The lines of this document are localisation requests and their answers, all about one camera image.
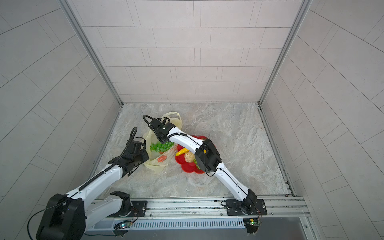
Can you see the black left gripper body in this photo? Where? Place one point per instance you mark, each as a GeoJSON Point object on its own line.
{"type": "Point", "coordinates": [143, 157]}

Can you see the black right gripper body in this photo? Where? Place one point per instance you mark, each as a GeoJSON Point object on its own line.
{"type": "Point", "coordinates": [162, 138]}

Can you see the green grape bunch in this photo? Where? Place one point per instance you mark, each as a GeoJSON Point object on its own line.
{"type": "Point", "coordinates": [161, 148]}

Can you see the cream plastic fruit-print bag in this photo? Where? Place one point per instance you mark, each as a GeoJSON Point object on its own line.
{"type": "Point", "coordinates": [158, 161]}

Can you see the yellow banana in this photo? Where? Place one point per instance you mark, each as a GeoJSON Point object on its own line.
{"type": "Point", "coordinates": [182, 151]}

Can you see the beige garlic bulb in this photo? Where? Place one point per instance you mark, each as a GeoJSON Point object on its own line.
{"type": "Point", "coordinates": [189, 157]}

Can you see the red flower-shaped plastic plate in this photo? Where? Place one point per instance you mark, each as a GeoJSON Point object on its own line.
{"type": "Point", "coordinates": [188, 167]}

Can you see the green star fruit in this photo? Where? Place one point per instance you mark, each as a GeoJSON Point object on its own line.
{"type": "Point", "coordinates": [195, 161]}

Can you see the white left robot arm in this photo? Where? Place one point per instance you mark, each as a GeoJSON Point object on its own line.
{"type": "Point", "coordinates": [69, 216]}

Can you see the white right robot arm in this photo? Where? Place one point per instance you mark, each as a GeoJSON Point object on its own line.
{"type": "Point", "coordinates": [209, 161]}

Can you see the left green circuit board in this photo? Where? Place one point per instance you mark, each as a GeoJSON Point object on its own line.
{"type": "Point", "coordinates": [123, 225]}

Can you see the green circuit board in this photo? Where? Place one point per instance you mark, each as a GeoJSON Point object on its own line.
{"type": "Point", "coordinates": [252, 225]}
{"type": "Point", "coordinates": [123, 225]}

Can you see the right green circuit board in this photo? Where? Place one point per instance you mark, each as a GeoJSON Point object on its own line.
{"type": "Point", "coordinates": [252, 225]}

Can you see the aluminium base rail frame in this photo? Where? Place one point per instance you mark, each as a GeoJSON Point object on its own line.
{"type": "Point", "coordinates": [199, 213]}

